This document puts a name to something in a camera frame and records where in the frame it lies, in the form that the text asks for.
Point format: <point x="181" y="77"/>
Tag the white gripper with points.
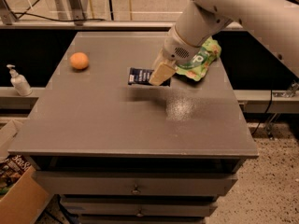
<point x="175" y="49"/>

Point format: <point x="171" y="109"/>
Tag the dark blue rxbar wrapper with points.
<point x="139" y="76"/>

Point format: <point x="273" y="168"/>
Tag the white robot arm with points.
<point x="274" y="23"/>

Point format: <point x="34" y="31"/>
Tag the green dang snack bag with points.
<point x="197" y="67"/>

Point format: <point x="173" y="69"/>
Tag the orange fruit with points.
<point x="79" y="60"/>

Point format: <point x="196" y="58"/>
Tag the grey drawer cabinet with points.
<point x="119" y="153"/>

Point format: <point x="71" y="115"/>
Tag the white pump lotion bottle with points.
<point x="19" y="82"/>

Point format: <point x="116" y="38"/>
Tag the snack package in box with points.
<point x="11" y="170"/>

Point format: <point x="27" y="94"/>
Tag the cardboard box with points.
<point x="26" y="200"/>

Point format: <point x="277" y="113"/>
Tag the metal railing frame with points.
<point x="78" y="14"/>

